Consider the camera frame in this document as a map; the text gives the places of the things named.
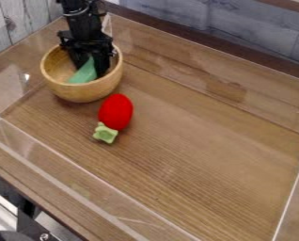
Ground black clamp under table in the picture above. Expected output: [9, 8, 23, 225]
[17, 200, 61, 241]

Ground brown wooden bowl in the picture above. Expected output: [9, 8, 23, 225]
[41, 45, 123, 103]

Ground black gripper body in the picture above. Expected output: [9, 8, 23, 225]
[58, 10, 115, 56]

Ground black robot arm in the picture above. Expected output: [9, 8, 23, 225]
[57, 0, 115, 77]

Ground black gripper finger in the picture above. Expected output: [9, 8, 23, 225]
[70, 50, 90, 69]
[93, 53, 111, 77]

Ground red plush strawberry toy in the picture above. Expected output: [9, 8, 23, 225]
[94, 94, 134, 144]

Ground green rectangular stick block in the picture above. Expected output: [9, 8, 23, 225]
[69, 57, 98, 84]

